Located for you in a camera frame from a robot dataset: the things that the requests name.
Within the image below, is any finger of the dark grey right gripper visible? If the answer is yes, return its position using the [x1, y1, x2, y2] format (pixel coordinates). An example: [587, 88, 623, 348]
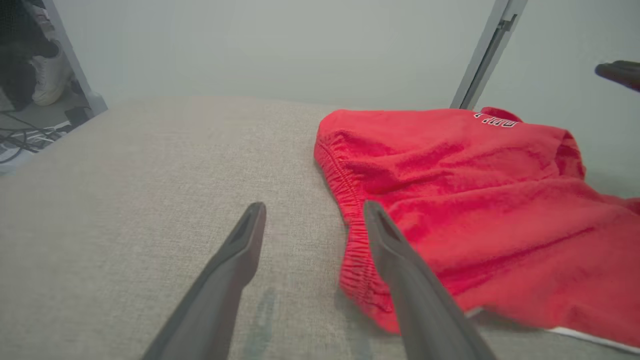
[596, 61, 640, 93]

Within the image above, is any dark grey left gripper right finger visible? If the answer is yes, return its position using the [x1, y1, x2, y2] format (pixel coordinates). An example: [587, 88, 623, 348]
[364, 201, 496, 360]

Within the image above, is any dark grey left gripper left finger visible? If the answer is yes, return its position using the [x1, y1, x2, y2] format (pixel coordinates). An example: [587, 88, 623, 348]
[141, 202, 267, 360]

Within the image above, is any red jersey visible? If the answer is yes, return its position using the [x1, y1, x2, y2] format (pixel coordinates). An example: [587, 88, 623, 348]
[314, 106, 640, 353]

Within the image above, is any white power strip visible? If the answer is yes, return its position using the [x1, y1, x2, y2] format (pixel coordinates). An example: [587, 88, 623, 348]
[20, 127, 76, 152]

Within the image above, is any grey angled partition leg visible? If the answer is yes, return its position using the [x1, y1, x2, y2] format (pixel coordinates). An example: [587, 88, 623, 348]
[42, 0, 108, 117]

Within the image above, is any white sneaker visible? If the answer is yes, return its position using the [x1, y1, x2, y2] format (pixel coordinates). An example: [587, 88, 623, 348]
[30, 40, 71, 107]
[22, 0, 56, 41]

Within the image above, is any grey metal partition post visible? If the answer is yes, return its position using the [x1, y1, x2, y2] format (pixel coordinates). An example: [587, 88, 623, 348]
[450, 0, 528, 111]

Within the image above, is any black power cable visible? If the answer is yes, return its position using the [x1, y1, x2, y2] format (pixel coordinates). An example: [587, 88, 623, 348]
[0, 125, 66, 166]

